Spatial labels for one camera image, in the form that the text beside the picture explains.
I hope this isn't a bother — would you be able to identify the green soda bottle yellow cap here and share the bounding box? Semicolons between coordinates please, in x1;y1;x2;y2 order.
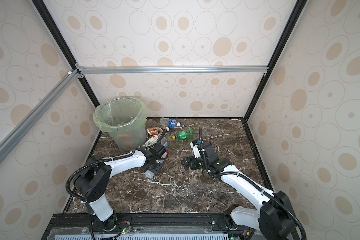
172;128;194;142

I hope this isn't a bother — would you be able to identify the green mesh bin with liner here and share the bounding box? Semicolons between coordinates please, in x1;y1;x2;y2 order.
93;97;147;151

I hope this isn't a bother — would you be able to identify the white bottle red cap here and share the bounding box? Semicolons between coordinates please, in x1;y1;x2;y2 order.
145;170;155;179

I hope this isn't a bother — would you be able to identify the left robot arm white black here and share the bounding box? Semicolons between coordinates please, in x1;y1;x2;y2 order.
66;143;168;223

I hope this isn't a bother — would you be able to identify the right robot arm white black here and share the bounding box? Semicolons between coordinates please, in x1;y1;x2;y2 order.
182;140;306;240

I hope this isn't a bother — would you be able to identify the brown Nescafe bottle near bin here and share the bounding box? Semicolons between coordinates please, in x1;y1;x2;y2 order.
146;127;169;136

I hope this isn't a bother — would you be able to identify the white floral label bottle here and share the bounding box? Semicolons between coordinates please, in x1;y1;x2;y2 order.
143;135;161;149

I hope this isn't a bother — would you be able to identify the Pocari Sweat clear bottle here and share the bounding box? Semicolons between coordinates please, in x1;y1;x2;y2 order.
160;118;181;129

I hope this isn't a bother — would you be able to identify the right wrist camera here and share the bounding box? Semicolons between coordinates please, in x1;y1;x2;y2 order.
190;140;201;159

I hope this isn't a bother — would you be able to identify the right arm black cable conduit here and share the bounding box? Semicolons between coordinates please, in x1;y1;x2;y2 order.
198;127;307;240

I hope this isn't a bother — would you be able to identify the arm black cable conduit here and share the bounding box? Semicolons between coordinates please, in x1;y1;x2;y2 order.
65;128;169;203
198;127;307;240

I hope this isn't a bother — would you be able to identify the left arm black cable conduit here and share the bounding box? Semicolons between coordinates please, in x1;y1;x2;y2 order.
65;128;169;203

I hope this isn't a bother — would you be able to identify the horizontal aluminium rail back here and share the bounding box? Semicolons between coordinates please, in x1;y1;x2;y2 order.
78;66;268;74

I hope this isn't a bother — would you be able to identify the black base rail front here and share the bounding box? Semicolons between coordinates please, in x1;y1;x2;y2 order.
42;213;265;240

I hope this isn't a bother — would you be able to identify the diagonal aluminium rail left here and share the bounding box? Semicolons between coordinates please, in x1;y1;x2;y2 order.
0;70;79;164

